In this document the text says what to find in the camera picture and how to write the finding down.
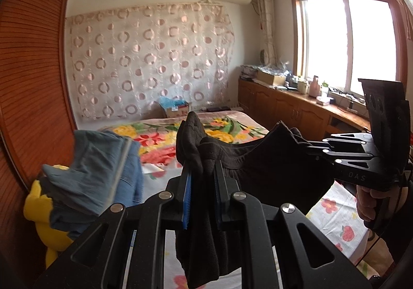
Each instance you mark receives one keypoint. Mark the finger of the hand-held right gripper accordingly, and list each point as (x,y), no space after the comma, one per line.
(348,141)
(351,155)

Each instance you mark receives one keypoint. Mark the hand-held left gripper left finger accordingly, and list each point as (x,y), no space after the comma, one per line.
(186,198)

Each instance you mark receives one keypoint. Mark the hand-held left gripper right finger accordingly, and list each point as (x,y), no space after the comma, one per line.
(220,201)

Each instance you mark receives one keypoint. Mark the black pants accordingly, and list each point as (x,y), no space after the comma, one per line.
(274,172)

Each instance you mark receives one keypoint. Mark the person's right hand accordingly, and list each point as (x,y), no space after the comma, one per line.
(364,205)

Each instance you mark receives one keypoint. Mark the white tissue box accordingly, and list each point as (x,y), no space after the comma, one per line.
(323,100)

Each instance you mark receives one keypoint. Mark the green-capped bottle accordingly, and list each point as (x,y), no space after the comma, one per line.
(325,88)

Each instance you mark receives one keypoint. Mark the pink bottle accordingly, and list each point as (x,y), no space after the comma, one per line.
(314,87)

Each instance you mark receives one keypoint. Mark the white floral bed sheet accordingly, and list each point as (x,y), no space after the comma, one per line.
(335,221)

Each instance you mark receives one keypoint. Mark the colourful floral blanket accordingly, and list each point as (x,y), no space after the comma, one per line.
(155,137)

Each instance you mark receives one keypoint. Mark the white jar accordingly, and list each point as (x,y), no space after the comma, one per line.
(302,86)

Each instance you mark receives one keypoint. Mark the wooden cabinet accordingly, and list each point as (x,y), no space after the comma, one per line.
(284,108)

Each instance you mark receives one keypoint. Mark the small cardboard box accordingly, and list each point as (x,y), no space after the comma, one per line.
(177,111)

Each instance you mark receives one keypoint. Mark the blue plastic bag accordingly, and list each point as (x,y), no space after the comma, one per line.
(169,102)

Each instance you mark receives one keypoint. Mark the wooden-framed window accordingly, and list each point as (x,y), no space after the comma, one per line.
(326,43)

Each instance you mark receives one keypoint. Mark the blue denim clothes pile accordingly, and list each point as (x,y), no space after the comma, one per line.
(90,172)

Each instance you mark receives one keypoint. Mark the flat tan cardboard box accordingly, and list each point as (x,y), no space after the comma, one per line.
(269,77)

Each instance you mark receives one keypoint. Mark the stack of books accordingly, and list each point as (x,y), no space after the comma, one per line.
(248,72)

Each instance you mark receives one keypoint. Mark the patterned window curtain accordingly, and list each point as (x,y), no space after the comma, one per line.
(266,17)

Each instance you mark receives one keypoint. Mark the yellow plush toy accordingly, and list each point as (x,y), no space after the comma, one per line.
(35,205)

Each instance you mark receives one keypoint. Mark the wooden wardrobe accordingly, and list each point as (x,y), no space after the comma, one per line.
(32,66)

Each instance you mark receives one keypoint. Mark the circle-patterned wall curtain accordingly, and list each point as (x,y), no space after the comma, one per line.
(145,59)

